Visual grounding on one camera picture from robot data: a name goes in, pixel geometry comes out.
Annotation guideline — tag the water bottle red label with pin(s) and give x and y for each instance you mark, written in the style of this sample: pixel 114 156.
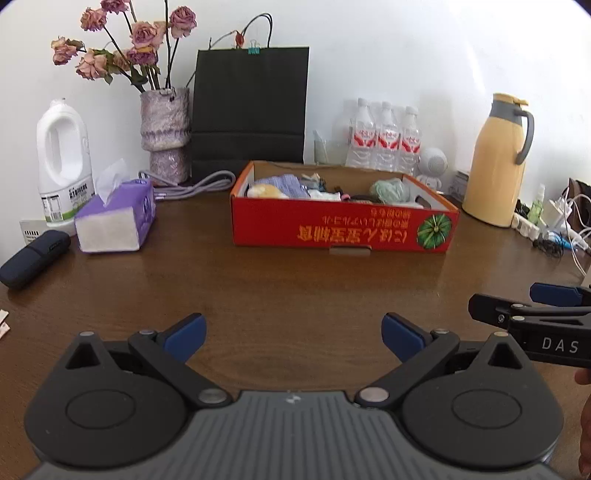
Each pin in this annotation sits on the water bottle red label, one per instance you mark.
pixel 361 138
pixel 387 141
pixel 410 143

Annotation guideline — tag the black paper bag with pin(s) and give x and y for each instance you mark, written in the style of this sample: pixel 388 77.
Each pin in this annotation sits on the black paper bag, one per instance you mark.
pixel 249 101

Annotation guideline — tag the small paper packet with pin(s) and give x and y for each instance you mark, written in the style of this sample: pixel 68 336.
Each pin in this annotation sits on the small paper packet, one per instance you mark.
pixel 3 323

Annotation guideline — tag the teal binder clip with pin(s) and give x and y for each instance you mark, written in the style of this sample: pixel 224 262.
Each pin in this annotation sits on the teal binder clip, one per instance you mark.
pixel 254 48

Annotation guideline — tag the person's right hand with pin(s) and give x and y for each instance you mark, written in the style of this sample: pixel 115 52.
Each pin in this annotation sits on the person's right hand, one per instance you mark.
pixel 585 376

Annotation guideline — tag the yellow plush toy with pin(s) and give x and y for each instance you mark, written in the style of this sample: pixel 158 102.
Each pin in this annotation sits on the yellow plush toy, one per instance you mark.
pixel 263 190

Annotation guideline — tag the dark blue case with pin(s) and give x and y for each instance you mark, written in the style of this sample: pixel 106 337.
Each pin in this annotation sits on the dark blue case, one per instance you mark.
pixel 32 258

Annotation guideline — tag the white power strip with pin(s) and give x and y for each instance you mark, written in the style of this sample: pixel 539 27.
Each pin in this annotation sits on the white power strip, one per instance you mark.
pixel 526 225

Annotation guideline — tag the clear drinking glass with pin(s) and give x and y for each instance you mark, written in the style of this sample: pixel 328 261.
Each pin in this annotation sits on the clear drinking glass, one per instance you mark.
pixel 330 152

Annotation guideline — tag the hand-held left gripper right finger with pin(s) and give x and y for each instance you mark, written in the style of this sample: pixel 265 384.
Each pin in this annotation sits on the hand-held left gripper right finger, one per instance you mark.
pixel 401 339

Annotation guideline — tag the purple white textured vase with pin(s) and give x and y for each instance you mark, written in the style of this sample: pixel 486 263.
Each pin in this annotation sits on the purple white textured vase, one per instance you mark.
pixel 164 120

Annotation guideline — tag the black power adapter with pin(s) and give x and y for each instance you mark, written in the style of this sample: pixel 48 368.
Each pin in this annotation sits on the black power adapter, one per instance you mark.
pixel 521 207

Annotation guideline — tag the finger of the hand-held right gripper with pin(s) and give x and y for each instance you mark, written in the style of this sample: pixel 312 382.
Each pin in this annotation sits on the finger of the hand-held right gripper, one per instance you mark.
pixel 489 310
pixel 556 295

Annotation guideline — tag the white detergent bottle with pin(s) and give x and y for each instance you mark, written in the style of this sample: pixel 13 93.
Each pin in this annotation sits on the white detergent bottle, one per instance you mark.
pixel 79 138

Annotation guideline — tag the lavender cloth pouch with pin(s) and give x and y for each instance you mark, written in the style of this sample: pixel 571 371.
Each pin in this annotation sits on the lavender cloth pouch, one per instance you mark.
pixel 291 184

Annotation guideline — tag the purple tissue box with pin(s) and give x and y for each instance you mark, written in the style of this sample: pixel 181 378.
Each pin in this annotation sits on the purple tissue box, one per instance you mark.
pixel 115 226

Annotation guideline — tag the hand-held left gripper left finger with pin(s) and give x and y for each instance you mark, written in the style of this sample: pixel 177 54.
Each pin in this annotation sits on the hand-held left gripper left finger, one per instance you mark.
pixel 187 339

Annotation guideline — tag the white charger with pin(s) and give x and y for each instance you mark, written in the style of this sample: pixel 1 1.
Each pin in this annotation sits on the white charger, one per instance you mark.
pixel 556 214

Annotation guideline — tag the yellow thermos jug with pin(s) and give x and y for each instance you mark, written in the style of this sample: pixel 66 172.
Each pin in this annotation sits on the yellow thermos jug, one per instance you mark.
pixel 494 175

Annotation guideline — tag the white robot-shaped speaker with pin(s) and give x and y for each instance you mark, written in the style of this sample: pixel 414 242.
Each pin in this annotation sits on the white robot-shaped speaker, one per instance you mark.
pixel 434 161

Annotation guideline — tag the dried pink rose bouquet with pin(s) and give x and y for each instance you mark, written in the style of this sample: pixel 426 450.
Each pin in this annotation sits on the dried pink rose bouquet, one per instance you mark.
pixel 143 34

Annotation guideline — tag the iridescent organza bag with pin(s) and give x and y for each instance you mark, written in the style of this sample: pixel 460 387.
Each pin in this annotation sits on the iridescent organza bag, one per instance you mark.
pixel 392 190

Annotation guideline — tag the small green spray bottle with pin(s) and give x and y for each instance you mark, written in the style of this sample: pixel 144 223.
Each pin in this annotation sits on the small green spray bottle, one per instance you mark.
pixel 536 210

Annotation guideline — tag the red cardboard box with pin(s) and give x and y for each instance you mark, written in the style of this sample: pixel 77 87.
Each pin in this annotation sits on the red cardboard box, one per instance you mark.
pixel 346 230

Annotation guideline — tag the brown leather bag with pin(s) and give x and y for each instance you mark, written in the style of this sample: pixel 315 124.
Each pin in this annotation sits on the brown leather bag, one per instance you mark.
pixel 581 189

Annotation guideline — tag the blue yellow printed pouch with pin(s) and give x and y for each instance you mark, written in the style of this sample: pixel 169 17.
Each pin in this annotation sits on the blue yellow printed pouch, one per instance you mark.
pixel 313 180

